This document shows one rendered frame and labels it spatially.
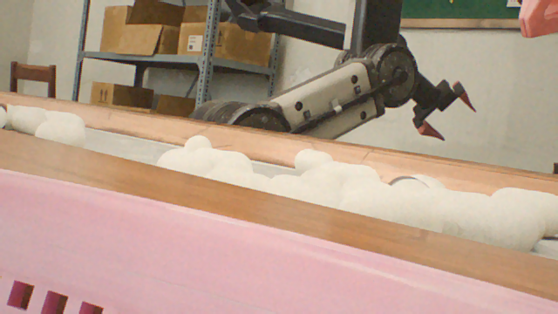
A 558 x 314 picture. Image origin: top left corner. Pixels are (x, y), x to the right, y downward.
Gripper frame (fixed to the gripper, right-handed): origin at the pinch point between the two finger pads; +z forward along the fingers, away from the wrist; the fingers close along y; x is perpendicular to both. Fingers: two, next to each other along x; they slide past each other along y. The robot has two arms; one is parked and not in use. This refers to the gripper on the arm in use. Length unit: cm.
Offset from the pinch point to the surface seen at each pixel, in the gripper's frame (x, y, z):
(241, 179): -7.2, 1.2, 24.1
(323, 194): -6.1, 3.6, 22.9
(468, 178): 9.0, -3.8, 5.1
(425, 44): 104, -136, -163
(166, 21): 86, -278, -150
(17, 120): -1.6, -34.5, 18.8
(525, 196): 1.8, 5.3, 13.1
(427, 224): -4.8, 7.1, 22.0
